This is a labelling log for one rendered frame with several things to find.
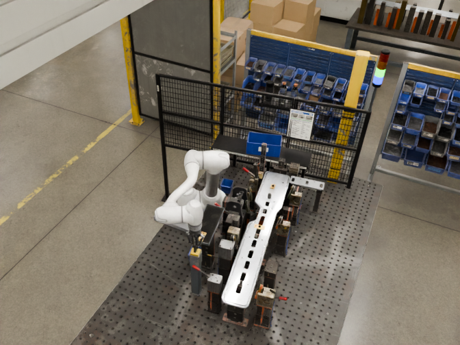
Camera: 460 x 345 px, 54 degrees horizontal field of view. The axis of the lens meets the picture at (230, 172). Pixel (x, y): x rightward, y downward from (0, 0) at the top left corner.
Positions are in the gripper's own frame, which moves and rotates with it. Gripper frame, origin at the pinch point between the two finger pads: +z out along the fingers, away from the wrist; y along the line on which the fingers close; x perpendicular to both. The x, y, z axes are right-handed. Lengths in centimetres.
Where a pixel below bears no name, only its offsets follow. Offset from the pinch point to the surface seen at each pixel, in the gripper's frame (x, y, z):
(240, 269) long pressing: 6.4, 30.3, 18.9
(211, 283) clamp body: -13.4, 16.0, 14.4
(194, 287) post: -3.0, -0.8, 41.2
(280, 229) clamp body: 52, 49, 20
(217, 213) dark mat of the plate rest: 37.7, 3.2, 3.0
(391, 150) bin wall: 248, 139, 64
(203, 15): 260, -84, -50
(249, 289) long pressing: -7.9, 40.4, 18.9
